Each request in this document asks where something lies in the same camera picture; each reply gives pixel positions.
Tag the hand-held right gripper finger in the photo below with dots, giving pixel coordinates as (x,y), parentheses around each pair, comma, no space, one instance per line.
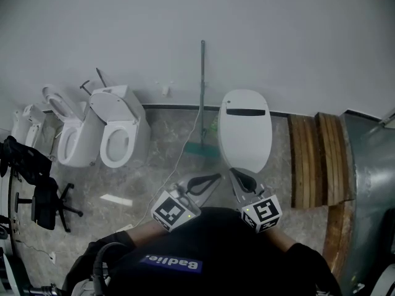
(234,187)
(258,183)

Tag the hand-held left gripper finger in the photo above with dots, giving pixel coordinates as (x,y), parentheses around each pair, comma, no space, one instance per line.
(207,194)
(185,180)

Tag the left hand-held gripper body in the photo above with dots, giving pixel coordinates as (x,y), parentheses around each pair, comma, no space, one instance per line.
(168,213)

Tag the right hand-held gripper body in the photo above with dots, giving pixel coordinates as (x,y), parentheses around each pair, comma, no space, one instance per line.
(262,213)

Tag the teal broom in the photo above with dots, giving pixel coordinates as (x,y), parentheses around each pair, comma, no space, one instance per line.
(200,150)

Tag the person's right forearm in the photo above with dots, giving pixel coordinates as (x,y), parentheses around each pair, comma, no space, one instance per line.
(279,239)

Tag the person's left forearm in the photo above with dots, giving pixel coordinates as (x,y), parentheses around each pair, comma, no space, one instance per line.
(145,231)

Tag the person's black clothing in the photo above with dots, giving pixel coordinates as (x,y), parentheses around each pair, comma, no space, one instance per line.
(216,242)

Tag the slatted wooden ramp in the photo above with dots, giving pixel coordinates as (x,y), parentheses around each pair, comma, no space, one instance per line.
(305,165)
(338,159)

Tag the white oval closed toilet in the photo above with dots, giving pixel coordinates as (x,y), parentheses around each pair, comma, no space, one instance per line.
(245,134)

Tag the green plastic item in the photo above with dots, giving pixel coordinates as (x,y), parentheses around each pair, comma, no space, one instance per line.
(214,125)

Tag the curved wooden curb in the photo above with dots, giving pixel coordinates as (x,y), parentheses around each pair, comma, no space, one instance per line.
(338,242)

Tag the white open toilet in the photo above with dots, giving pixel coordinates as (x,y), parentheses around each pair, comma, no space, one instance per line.
(123,113)
(69,146)

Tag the white pouch with navy stripes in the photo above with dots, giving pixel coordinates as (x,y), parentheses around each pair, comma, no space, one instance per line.
(83,288)

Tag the white power strip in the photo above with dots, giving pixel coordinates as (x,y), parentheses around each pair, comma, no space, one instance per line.
(53,256)

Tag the black office chair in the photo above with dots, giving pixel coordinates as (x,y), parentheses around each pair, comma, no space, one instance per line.
(44,208)

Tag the thin black rod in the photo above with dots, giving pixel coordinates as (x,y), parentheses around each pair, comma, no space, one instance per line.
(101,77)

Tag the white service robot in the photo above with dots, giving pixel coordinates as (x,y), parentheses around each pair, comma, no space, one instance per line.
(385,282)

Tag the small white toilet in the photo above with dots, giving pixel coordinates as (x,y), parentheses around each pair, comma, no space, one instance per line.
(29,122)

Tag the grey metal rail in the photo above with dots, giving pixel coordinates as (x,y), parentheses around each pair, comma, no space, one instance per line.
(388,116)

